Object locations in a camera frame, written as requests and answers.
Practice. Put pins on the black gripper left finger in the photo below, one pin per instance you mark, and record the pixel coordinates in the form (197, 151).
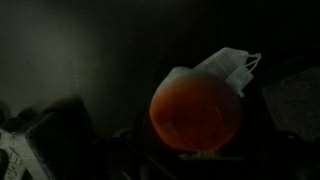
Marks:
(140, 156)

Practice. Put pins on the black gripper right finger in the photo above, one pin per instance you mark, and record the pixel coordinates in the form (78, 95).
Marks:
(290, 156)

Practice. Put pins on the red ball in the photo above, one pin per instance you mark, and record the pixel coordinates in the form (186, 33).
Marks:
(196, 113)

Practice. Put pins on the small white scrap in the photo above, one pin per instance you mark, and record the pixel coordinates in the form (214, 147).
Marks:
(230, 68)

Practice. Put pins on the flat black slab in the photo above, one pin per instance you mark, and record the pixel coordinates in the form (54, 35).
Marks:
(296, 103)

